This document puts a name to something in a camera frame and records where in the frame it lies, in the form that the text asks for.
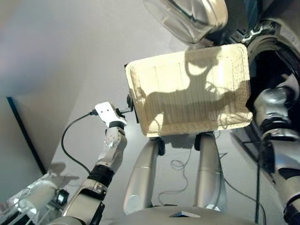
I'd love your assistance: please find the white panel with dark edge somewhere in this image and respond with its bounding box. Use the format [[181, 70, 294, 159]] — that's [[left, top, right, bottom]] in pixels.
[[0, 96, 47, 202]]

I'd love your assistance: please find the pale woven laundry basket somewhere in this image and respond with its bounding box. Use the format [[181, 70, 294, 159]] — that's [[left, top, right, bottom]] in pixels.
[[124, 43, 254, 138]]

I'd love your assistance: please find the thin grey floor cable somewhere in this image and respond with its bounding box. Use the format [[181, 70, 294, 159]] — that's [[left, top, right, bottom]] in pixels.
[[158, 150, 228, 207]]

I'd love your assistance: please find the white cylindrical floor object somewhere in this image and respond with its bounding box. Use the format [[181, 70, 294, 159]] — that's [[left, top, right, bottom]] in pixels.
[[14, 180, 58, 215]]

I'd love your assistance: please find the round glass washing machine door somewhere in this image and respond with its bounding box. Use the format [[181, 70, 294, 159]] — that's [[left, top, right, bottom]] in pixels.
[[142, 0, 229, 45]]

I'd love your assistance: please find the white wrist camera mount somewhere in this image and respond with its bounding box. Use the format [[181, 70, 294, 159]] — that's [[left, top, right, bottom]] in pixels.
[[94, 101, 127, 128]]

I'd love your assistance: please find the grey robot torso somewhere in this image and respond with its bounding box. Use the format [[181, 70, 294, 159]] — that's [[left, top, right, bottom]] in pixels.
[[50, 206, 256, 225]]

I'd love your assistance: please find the small black screen device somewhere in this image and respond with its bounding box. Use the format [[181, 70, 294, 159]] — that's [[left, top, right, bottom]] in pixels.
[[55, 189, 70, 205]]

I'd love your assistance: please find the grey washing machine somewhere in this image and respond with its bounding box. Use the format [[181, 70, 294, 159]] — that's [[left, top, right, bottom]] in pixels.
[[206, 0, 300, 179]]

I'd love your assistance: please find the silver robot leg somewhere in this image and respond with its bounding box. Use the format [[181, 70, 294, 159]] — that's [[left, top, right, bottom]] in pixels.
[[194, 132, 227, 211], [123, 138, 165, 215]]

